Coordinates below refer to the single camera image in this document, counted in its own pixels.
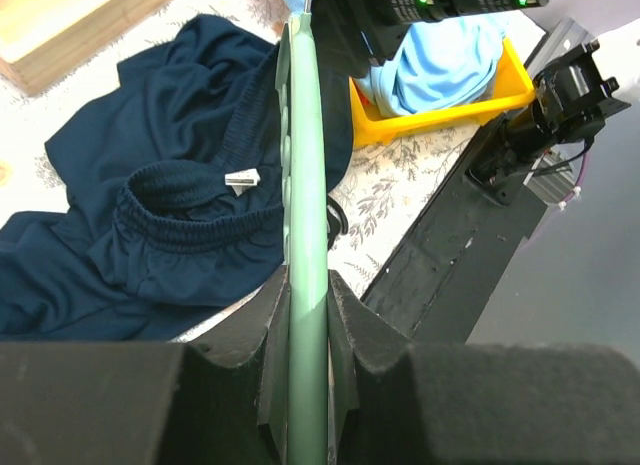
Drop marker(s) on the navy blue shorts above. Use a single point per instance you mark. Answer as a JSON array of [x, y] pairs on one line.
[[173, 182]]

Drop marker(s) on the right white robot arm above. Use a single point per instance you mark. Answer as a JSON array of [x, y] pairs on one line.
[[618, 61]]

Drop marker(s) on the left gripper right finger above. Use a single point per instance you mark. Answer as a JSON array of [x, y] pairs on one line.
[[398, 401]]

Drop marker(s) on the yellow plastic tray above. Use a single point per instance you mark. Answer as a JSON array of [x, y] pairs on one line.
[[512, 89]]

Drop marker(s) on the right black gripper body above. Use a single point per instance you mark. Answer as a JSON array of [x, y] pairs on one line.
[[354, 35]]

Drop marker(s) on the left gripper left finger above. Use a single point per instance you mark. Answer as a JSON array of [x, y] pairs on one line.
[[220, 399]]

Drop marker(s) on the light blue shorts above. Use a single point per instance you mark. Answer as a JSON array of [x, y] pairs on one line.
[[448, 55]]

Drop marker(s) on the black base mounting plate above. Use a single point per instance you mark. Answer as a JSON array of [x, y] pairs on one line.
[[438, 280]]

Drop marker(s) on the floral table mat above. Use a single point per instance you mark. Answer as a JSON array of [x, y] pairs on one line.
[[383, 192]]

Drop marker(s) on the green hanger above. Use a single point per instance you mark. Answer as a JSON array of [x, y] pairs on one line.
[[305, 239]]

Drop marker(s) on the wooden clothes rack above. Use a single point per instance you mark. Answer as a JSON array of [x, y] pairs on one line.
[[42, 40]]

